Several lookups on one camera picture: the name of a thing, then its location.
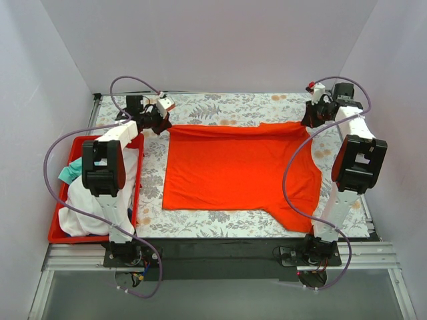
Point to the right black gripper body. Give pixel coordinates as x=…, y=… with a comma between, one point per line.
x=310, y=114

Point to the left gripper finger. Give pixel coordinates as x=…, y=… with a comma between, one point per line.
x=165, y=124
x=158, y=129

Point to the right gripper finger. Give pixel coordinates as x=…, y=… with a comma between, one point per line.
x=311, y=109
x=307, y=120

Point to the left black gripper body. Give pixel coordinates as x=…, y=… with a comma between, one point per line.
x=160, y=120

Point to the orange t shirt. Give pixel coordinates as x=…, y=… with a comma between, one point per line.
x=220, y=168

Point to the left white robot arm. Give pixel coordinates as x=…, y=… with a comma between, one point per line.
x=103, y=168

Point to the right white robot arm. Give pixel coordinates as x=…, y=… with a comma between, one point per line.
x=355, y=170

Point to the blue garment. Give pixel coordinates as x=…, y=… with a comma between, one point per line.
x=130, y=213

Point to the floral patterned table mat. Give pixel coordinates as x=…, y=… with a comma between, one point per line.
x=232, y=109

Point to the teal garment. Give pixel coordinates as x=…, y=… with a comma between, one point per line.
x=71, y=172

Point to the white t shirt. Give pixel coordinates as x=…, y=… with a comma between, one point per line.
x=78, y=225

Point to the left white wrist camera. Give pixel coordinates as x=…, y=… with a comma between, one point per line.
x=164, y=106

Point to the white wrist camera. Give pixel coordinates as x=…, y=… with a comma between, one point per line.
x=164, y=106
x=316, y=89

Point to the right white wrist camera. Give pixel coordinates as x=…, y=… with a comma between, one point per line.
x=316, y=89

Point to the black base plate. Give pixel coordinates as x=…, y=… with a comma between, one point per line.
x=224, y=258

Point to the aluminium frame rail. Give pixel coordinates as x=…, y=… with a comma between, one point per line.
x=91, y=257

